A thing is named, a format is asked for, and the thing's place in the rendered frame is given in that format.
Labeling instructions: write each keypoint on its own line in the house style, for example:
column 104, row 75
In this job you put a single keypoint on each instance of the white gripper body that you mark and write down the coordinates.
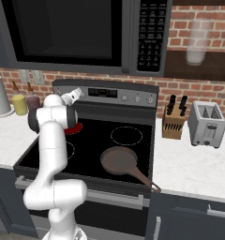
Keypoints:
column 76, row 94

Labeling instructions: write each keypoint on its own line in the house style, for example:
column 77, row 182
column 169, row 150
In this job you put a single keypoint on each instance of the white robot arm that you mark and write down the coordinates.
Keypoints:
column 50, row 162

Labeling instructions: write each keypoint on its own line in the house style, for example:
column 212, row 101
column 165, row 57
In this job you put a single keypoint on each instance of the round steel stove knob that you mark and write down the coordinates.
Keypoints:
column 137, row 99
column 124, row 98
column 150, row 100
column 58, row 92

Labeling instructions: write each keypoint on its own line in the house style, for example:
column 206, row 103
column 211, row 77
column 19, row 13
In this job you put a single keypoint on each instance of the red glowing burner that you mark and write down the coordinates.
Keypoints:
column 75, row 128

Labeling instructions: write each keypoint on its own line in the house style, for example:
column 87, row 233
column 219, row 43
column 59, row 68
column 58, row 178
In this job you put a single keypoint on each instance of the black and steel stove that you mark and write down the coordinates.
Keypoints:
column 117, row 146

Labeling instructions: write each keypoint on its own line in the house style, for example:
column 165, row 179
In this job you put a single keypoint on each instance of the dark red squeeze bottle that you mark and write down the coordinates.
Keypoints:
column 33, row 101

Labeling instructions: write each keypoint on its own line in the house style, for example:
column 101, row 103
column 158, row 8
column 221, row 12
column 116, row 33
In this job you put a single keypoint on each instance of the black and grey microwave oven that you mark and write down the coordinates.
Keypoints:
column 70, row 34

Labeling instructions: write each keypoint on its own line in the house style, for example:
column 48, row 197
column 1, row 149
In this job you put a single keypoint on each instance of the brown frying pan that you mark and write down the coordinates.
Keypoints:
column 119, row 161

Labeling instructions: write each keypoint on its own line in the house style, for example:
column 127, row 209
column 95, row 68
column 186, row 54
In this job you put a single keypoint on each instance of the wooden knife block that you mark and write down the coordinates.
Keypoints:
column 173, row 126

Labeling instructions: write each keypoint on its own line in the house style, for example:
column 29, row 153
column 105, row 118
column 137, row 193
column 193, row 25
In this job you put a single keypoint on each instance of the dark grey cupboard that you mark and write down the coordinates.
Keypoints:
column 8, row 200

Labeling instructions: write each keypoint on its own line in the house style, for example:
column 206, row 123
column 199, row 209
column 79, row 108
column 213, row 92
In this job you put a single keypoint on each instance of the dark wooden shelf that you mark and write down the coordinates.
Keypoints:
column 198, row 67

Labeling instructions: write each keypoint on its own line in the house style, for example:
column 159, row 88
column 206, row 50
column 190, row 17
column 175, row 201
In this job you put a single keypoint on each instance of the clear glass jar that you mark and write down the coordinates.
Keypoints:
column 197, row 43

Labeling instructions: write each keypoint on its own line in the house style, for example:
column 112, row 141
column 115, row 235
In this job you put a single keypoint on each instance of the silver toaster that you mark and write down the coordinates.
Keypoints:
column 208, row 125

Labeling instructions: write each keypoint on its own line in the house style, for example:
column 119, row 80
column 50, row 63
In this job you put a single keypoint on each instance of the dark grey drawer front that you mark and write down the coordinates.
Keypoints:
column 192, row 206

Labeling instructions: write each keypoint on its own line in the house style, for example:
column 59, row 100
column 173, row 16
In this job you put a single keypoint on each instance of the dark grey cupboard door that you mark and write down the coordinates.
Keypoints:
column 186, row 229

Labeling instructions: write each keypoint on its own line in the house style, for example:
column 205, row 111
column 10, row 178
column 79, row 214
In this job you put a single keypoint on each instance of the grey wall socket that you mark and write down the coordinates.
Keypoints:
column 24, row 76
column 38, row 77

